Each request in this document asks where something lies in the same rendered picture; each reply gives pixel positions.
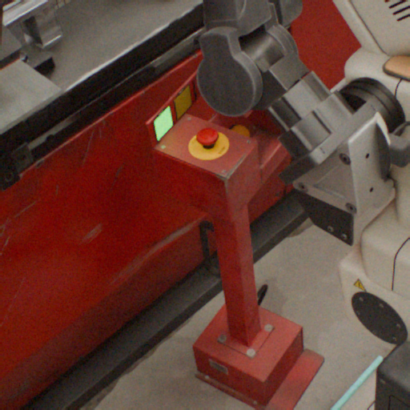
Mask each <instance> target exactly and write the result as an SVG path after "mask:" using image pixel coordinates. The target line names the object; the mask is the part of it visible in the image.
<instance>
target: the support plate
mask: <svg viewBox="0 0 410 410"><path fill-rule="evenodd" d="M61 95H63V92H62V88H61V87H58V86H56V85H55V84H54V83H52V82H51V81H50V80H49V79H47V78H44V77H43V76H41V75H40V73H38V72H37V71H36V70H35V69H33V68H32V67H30V66H28V65H26V64H25V63H24V62H23V61H21V60H20V59H19V60H18V61H17V62H14V63H12V64H11V65H9V66H8V67H6V68H5V69H3V70H1V71H0V135H1V134H2V133H4V132H5V131H7V130H9V129H10V128H11V127H14V126H15V125H17V124H18V123H20V122H21V121H22V120H23V119H25V118H26V117H28V116H30V115H32V114H33V113H34V112H36V111H38V110H40V109H41V108H43V107H45V106H46V105H48V103H50V102H51V101H53V100H54V99H56V98H57V97H59V96H61Z"/></svg>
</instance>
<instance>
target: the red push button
mask: <svg viewBox="0 0 410 410"><path fill-rule="evenodd" d="M218 137H219V134H218V132H217V130H216V129H214V128H211V127H206V128H203V129H201V130H199V131H198V132H197V134H196V140H197V142H198V143H200V144H202V146H203V147H204V148H205V149H211V148H213V147H214V146H215V142H216V141H217V139H218Z"/></svg>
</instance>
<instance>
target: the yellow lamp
mask: <svg viewBox="0 0 410 410"><path fill-rule="evenodd" d="M191 105H192V101H191V92H190V86H187V88H186V89H185V90H184V91H183V92H182V93H181V94H180V95H179V96H178V98H177V99H176V100H175V107H176V112H177V117H178V119H179V117H180V116H181V115H182V114H183V113H184V112H185V111H186V110H187V109H188V108H189V107H190V106H191Z"/></svg>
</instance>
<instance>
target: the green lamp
mask: <svg viewBox="0 0 410 410"><path fill-rule="evenodd" d="M154 124H155V128H156V132H157V137H158V140H160V139H161V138H162V137H163V135H164V133H165V132H166V131H167V130H168V129H169V128H170V127H172V126H173V122H172V118H171V113H170V109H169V107H168V108H167V109H166V110H165V111H164V112H163V113H162V114H161V115H160V116H159V117H158V118H157V120H156V121H155V122H154Z"/></svg>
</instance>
